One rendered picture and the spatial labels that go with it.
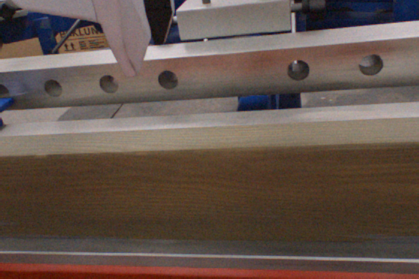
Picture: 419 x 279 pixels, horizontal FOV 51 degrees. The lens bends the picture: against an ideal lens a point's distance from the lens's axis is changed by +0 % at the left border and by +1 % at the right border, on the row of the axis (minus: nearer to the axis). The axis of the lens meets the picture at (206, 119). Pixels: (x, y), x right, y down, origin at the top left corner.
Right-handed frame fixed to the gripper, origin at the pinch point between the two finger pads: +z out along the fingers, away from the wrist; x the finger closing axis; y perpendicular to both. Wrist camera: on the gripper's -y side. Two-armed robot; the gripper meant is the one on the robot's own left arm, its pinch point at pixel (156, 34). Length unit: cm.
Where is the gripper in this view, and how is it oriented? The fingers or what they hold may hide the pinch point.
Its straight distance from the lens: 23.7
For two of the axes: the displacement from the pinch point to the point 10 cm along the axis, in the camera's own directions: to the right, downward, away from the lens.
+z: 1.6, 8.8, 4.4
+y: -9.7, 0.7, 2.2
